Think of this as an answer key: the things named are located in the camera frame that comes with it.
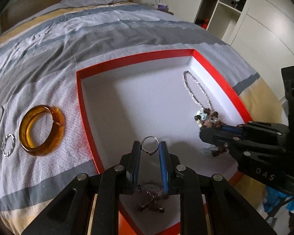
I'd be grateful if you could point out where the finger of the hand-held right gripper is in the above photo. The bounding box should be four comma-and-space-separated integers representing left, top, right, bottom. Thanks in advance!
200, 128, 285, 160
221, 121, 290, 140

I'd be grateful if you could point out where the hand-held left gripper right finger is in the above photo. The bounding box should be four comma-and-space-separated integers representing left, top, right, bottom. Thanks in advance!
159, 141, 277, 235

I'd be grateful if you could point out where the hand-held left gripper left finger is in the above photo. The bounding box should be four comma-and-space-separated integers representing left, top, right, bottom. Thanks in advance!
21, 141, 141, 235

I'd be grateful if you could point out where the mixed stone beaded bracelet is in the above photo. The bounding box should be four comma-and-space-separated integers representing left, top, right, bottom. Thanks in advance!
194, 109, 230, 157

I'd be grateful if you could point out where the silver ring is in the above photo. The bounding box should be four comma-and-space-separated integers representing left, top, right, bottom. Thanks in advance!
141, 136, 160, 156

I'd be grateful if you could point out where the red jewelry box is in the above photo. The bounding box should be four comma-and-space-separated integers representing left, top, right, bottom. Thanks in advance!
75, 49, 253, 235

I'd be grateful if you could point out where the amber bangle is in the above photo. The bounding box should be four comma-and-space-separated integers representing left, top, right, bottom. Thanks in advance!
19, 105, 65, 156

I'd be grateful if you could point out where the twisted silver bangle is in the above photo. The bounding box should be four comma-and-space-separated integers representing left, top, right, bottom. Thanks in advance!
2, 134, 16, 156

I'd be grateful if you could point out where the white wardrobe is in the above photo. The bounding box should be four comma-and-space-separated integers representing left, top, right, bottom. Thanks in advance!
159, 0, 294, 103

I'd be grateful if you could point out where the wooden nightstand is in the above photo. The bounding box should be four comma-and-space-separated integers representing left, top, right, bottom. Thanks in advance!
147, 4, 174, 15

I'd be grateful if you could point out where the striped bed cover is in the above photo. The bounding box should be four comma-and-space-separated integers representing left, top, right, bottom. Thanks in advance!
0, 0, 282, 235

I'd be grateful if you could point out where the dark brown beaded bracelet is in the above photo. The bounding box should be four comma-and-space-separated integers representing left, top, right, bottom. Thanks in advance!
136, 183, 171, 214

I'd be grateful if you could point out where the silver chain necklace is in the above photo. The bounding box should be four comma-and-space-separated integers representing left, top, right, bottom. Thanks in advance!
183, 70, 215, 111

